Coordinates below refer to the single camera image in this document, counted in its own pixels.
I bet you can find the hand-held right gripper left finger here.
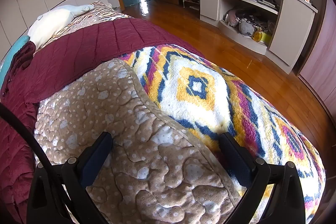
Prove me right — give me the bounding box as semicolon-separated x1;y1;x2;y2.
26;132;113;224

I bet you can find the beige dotted quilted mat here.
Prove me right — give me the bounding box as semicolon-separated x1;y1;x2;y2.
34;58;247;224

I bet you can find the grey soft bag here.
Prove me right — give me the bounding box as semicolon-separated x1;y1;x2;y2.
238;21;256;37

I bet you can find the maroon quilted coat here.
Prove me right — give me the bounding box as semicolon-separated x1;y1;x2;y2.
0;18;206;224

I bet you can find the teal pillow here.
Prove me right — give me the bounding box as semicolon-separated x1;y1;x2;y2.
0;35;29;86

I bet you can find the beige television cabinet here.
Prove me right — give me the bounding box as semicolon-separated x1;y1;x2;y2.
196;0;319;75

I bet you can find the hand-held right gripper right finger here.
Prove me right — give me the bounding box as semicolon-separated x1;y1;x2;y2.
219;132;306;224

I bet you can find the yellow liquid bottle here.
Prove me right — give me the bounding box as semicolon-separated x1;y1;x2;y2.
251;27;264;42

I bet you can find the pink cabinet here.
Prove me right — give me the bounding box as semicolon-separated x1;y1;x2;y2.
299;0;336;110

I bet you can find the white pillow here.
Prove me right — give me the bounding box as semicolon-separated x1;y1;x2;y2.
28;7;77;49

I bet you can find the pink grey bag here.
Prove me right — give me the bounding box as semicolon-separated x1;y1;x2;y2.
225;9;240;28

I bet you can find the colourful diamond patterned blanket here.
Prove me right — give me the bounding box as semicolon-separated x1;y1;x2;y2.
35;0;327;224

